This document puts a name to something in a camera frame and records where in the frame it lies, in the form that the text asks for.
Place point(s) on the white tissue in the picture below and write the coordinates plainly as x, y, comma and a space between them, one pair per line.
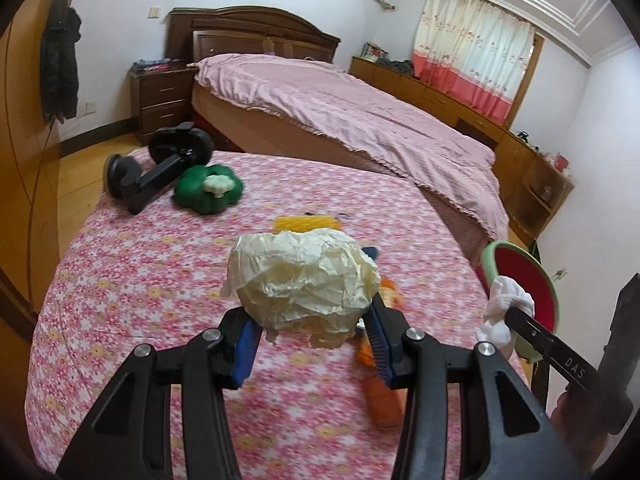
500, 305

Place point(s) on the stack of magazines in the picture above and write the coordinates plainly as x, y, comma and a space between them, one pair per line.
150, 66

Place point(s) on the dark hanging jacket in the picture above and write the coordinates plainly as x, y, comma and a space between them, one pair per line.
60, 70

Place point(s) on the photo frames on cabinet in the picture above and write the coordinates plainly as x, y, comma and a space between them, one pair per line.
374, 51

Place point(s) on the dark wooden nightstand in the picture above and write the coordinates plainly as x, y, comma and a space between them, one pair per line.
160, 100

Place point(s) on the green and red bin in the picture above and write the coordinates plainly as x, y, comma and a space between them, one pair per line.
520, 270

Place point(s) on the pink checked bedspread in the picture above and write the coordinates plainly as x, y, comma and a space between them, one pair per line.
350, 120

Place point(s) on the brown bed base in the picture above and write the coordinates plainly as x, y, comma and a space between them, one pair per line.
220, 120

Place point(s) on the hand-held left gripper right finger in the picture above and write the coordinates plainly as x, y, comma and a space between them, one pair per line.
380, 350

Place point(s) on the black phone holder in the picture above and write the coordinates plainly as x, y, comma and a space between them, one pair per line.
160, 172

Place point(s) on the pink floral cloth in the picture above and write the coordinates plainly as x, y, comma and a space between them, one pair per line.
150, 285

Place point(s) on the pink and white curtain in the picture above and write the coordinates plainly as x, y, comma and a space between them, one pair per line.
470, 55

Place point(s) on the orange packet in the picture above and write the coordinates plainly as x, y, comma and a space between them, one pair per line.
382, 405

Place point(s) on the cream paper ball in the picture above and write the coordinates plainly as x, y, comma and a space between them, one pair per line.
300, 280

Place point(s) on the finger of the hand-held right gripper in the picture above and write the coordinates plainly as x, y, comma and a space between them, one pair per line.
535, 335

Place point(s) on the long wooden cabinet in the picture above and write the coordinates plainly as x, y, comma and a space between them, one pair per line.
515, 160

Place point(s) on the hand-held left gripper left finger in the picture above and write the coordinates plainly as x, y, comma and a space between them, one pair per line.
245, 350

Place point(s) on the wall socket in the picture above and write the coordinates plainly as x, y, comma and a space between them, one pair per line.
88, 108
560, 273

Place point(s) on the wooden wardrobe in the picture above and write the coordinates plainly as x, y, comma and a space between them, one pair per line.
25, 160

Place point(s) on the dark wooden headboard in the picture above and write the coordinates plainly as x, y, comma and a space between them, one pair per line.
250, 30

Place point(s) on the green flower toy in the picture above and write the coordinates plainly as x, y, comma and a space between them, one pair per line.
192, 190

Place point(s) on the yellow foam net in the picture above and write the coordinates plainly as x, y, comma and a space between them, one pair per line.
295, 222

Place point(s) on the dark cloth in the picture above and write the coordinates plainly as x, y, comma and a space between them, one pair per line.
400, 67

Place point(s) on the small red box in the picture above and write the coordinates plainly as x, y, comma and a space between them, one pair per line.
561, 162

